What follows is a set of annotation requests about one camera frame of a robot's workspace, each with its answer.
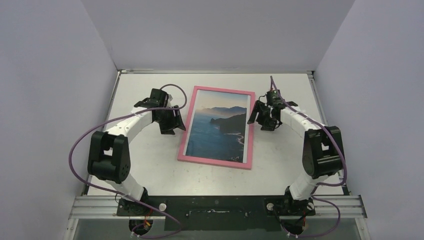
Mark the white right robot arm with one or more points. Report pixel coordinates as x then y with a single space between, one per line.
322 151

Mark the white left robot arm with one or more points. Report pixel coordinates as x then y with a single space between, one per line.
109 151

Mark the landscape photo print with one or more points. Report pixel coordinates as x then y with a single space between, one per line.
218 126

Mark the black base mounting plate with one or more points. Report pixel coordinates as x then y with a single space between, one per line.
232 213

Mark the aluminium front rail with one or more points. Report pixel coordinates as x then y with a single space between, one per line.
106 207

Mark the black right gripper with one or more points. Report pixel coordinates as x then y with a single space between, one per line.
263 116

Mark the pink wooden picture frame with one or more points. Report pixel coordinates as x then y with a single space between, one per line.
248 143

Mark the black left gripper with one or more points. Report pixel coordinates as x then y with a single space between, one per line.
175 123

